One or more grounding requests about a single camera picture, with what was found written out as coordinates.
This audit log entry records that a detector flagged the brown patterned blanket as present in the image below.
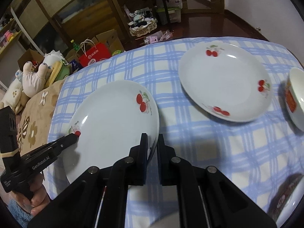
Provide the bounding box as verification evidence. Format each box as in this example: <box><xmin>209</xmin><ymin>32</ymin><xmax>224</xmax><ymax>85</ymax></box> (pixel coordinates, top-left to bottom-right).
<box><xmin>17</xmin><ymin>80</ymin><xmax>64</xmax><ymax>155</ymax></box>

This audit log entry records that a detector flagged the blue plaid cloth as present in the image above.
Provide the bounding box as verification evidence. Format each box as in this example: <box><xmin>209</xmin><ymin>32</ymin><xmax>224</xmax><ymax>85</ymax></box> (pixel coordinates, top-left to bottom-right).
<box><xmin>46</xmin><ymin>36</ymin><xmax>304</xmax><ymax>228</ymax></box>

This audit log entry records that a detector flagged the large cherry plate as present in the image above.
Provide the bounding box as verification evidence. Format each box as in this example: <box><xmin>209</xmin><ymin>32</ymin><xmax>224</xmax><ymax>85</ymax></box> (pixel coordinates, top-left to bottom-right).
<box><xmin>178</xmin><ymin>41</ymin><xmax>273</xmax><ymax>123</ymax></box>

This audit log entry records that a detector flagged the red paper shopping bag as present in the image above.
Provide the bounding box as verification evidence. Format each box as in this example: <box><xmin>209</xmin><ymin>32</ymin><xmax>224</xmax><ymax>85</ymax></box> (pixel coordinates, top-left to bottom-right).
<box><xmin>79</xmin><ymin>39</ymin><xmax>111</xmax><ymax>67</ymax></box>

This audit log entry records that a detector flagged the cardboard box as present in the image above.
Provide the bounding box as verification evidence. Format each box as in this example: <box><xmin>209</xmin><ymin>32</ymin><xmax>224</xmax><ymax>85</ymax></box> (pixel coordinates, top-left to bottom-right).
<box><xmin>92</xmin><ymin>29</ymin><xmax>125</xmax><ymax>55</ymax></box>

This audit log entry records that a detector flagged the wooden wardrobe with shelves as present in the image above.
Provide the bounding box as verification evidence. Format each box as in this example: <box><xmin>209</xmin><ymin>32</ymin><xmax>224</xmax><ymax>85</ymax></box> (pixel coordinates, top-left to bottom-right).
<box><xmin>1</xmin><ymin>0</ymin><xmax>131</xmax><ymax>52</ymax></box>

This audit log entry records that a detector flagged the person's left hand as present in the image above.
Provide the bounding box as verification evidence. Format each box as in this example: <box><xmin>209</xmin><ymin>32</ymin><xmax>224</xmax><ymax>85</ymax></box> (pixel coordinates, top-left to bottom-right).
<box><xmin>10</xmin><ymin>173</ymin><xmax>51</xmax><ymax>216</ymax></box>

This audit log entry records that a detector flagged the large plain white bowl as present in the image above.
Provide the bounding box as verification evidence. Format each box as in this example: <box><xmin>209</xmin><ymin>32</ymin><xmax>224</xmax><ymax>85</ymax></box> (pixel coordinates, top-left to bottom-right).
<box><xmin>284</xmin><ymin>67</ymin><xmax>304</xmax><ymax>131</ymax></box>

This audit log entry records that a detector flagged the red-patterned small bowl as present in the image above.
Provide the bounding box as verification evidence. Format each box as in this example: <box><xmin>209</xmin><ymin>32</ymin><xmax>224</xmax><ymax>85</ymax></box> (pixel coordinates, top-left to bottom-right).
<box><xmin>267</xmin><ymin>173</ymin><xmax>303</xmax><ymax>227</ymax></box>

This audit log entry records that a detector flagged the stuffed plush toy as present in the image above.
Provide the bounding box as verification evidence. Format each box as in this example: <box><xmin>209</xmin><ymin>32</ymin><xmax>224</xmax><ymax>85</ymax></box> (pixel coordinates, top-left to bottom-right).
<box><xmin>1</xmin><ymin>49</ymin><xmax>71</xmax><ymax>114</ymax></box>

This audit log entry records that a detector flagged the wicker basket with items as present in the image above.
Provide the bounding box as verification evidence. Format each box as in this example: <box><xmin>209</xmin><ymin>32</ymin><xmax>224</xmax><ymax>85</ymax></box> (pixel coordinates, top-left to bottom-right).
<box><xmin>128</xmin><ymin>8</ymin><xmax>157</xmax><ymax>37</ymax></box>

